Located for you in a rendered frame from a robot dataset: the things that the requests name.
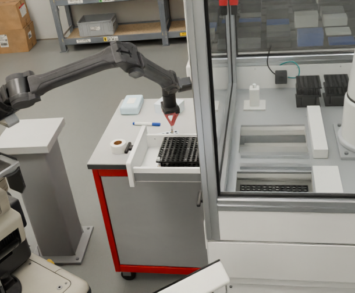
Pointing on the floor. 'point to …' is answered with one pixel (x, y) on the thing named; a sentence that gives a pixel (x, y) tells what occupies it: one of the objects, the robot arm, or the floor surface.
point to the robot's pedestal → (46, 189)
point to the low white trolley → (148, 203)
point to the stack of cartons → (6, 27)
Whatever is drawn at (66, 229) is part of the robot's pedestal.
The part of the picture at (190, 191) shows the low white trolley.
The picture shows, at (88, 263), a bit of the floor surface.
